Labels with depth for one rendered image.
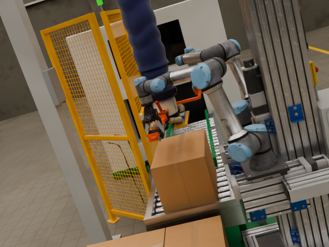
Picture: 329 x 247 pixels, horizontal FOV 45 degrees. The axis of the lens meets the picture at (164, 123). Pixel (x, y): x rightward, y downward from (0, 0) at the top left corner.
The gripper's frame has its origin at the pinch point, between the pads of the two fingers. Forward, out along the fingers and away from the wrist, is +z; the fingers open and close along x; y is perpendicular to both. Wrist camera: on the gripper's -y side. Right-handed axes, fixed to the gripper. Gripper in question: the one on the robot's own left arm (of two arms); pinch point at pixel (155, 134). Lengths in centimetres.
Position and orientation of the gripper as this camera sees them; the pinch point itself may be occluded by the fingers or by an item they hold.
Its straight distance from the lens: 238.4
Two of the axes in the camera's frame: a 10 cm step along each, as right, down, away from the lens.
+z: 2.8, 9.2, 2.8
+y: 1.2, -3.2, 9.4
